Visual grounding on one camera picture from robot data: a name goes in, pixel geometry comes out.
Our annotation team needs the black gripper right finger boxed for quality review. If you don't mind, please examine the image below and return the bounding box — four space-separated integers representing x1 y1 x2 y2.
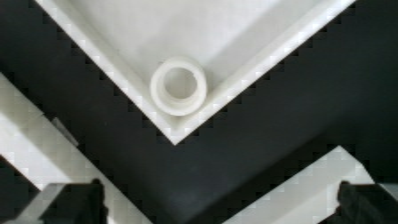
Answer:
322 182 398 224

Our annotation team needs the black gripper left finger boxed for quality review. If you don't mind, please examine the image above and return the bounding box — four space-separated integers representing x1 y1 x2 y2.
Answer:
16 178 110 224

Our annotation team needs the white square tabletop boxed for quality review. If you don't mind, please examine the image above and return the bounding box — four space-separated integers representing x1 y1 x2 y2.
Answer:
34 0 356 143

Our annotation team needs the white table leg right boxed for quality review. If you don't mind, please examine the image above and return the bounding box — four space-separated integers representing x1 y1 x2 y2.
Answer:
222 146 375 224

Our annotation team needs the white table leg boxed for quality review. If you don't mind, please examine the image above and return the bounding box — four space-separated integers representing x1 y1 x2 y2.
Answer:
222 146 375 224
0 73 151 224

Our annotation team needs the white table leg left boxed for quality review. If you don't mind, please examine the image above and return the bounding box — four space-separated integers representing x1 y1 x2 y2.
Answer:
0 73 151 224

